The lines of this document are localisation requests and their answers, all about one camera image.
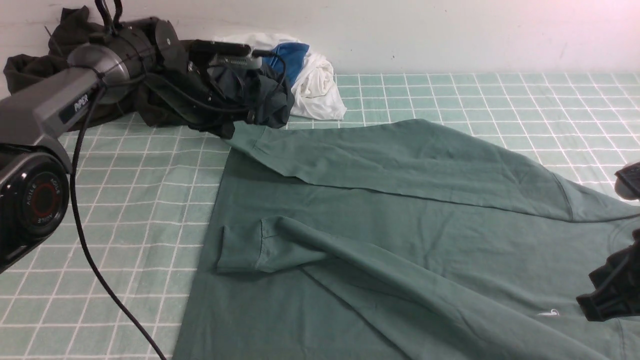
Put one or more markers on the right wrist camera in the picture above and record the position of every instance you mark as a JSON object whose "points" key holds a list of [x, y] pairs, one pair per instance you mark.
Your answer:
{"points": [[627, 182]]}

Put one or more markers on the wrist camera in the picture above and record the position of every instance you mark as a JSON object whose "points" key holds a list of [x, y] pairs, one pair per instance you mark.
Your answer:
{"points": [[211, 54], [627, 182]]}

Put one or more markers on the white crumpled garment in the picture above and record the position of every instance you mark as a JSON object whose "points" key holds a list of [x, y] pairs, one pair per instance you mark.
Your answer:
{"points": [[316, 94]]}

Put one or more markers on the blue crumpled garment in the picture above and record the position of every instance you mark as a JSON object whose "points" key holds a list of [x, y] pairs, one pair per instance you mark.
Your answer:
{"points": [[291, 60]]}

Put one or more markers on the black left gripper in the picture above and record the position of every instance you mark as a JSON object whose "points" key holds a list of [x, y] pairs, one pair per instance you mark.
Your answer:
{"points": [[195, 85]]}

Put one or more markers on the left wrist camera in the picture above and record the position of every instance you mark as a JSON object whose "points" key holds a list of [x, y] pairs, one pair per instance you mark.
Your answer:
{"points": [[211, 54]]}

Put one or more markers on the dark green crumpled garment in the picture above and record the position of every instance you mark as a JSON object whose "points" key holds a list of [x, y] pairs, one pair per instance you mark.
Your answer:
{"points": [[266, 92]]}

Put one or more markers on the green grid-pattern tablecloth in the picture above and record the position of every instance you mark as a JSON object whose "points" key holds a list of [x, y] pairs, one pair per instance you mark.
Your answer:
{"points": [[145, 197]]}

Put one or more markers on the green long-sleeve top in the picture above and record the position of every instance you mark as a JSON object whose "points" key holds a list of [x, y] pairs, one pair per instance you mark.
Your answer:
{"points": [[400, 241]]}

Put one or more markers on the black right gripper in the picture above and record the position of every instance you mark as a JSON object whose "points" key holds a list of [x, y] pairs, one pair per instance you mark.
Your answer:
{"points": [[616, 286]]}

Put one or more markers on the dark olive crumpled garment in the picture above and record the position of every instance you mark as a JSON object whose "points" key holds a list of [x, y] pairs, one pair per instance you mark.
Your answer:
{"points": [[74, 29]]}

